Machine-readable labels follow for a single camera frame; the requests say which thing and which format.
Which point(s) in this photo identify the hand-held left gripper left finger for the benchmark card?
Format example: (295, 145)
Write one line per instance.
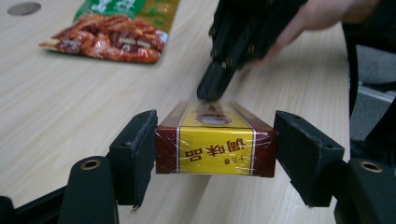
(134, 155)

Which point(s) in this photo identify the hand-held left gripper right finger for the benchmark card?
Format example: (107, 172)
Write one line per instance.
(308, 161)

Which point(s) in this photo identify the red and green food packet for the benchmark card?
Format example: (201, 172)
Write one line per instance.
(109, 37)

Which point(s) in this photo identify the small red and yellow box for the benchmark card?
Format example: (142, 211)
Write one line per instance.
(214, 152)

